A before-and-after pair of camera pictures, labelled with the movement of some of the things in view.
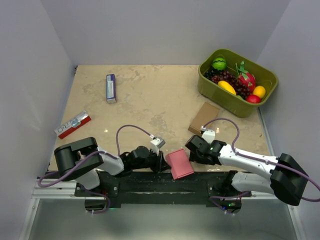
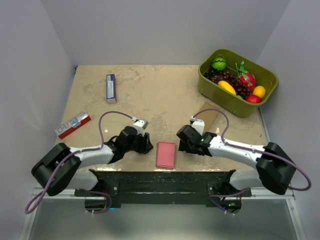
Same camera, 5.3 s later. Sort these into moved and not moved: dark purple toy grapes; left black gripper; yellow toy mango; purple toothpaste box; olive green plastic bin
Moved: left black gripper
Not moved: purple toothpaste box; olive green plastic bin; yellow toy mango; dark purple toy grapes
